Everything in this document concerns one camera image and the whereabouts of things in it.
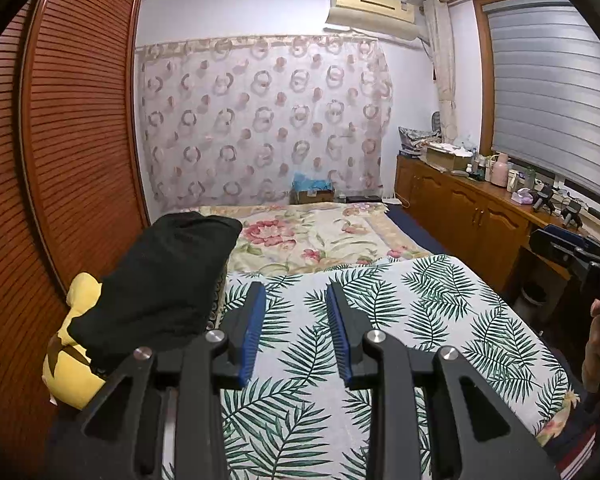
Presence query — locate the grey window blind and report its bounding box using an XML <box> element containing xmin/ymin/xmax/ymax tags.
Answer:
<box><xmin>487</xmin><ymin>0</ymin><xmax>600</xmax><ymax>197</ymax></box>

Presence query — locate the pink thermos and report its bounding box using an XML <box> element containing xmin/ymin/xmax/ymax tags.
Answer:
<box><xmin>489</xmin><ymin>152</ymin><xmax>509</xmax><ymax>189</ymax></box>

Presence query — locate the yellow plush toy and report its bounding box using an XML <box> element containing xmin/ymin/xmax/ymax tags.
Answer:
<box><xmin>41</xmin><ymin>272</ymin><xmax>107</xmax><ymax>409</ymax></box>

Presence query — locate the open cardboard box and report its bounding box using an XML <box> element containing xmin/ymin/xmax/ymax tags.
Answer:
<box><xmin>425</xmin><ymin>144</ymin><xmax>474</xmax><ymax>172</ymax></box>

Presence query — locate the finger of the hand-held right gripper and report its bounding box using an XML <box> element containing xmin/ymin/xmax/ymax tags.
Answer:
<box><xmin>529</xmin><ymin>230</ymin><xmax>581</xmax><ymax>267</ymax></box>
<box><xmin>542</xmin><ymin>226</ymin><xmax>592</xmax><ymax>243</ymax></box>

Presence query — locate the black printed t-shirt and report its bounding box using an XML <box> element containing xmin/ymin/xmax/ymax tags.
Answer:
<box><xmin>67</xmin><ymin>212</ymin><xmax>244</xmax><ymax>377</ymax></box>

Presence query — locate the person's dark striped clothing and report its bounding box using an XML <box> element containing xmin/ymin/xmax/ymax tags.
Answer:
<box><xmin>545</xmin><ymin>410</ymin><xmax>600</xmax><ymax>480</ymax></box>

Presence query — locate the beige window curtain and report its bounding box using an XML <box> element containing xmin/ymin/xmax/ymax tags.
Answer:
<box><xmin>422</xmin><ymin>0</ymin><xmax>459</xmax><ymax>144</ymax></box>

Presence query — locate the grey trash bin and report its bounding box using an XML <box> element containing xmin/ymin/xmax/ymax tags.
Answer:
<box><xmin>517</xmin><ymin>280</ymin><xmax>549</xmax><ymax>322</ymax></box>

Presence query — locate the circle patterned curtain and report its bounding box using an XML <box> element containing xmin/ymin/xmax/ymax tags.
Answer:
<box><xmin>135</xmin><ymin>35</ymin><xmax>396</xmax><ymax>212</ymax></box>

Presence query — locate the palm leaf print sheet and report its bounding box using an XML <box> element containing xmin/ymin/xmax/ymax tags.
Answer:
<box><xmin>162</xmin><ymin>254</ymin><xmax>574</xmax><ymax>480</ymax></box>

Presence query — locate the wooden sideboard cabinet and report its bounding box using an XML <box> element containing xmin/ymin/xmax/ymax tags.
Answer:
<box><xmin>395</xmin><ymin>154</ymin><xmax>600</xmax><ymax>312</ymax></box>

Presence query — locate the wall air conditioner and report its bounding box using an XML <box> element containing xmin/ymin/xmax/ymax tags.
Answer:
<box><xmin>325</xmin><ymin>0</ymin><xmax>424</xmax><ymax>42</ymax></box>

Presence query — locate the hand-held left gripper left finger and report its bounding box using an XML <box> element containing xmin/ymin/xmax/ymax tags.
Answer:
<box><xmin>45</xmin><ymin>282</ymin><xmax>267</xmax><ymax>480</ymax></box>

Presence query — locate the floral blanket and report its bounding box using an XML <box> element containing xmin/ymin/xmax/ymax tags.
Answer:
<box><xmin>180</xmin><ymin>202</ymin><xmax>434</xmax><ymax>277</ymax></box>

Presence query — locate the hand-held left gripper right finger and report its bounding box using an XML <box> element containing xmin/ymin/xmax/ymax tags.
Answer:
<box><xmin>326</xmin><ymin>281</ymin><xmax>561</xmax><ymax>480</ymax></box>

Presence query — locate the black mini tripod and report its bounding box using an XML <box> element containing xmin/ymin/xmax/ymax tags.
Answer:
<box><xmin>532</xmin><ymin>185</ymin><xmax>556</xmax><ymax>214</ymax></box>
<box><xmin>560</xmin><ymin>199</ymin><xmax>584</xmax><ymax>231</ymax></box>

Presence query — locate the navy bed sheet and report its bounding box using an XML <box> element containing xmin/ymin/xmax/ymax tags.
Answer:
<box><xmin>385</xmin><ymin>205</ymin><xmax>451</xmax><ymax>257</ymax></box>

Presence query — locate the wooden louvered wardrobe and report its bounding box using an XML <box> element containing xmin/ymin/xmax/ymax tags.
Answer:
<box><xmin>0</xmin><ymin>0</ymin><xmax>152</xmax><ymax>480</ymax></box>

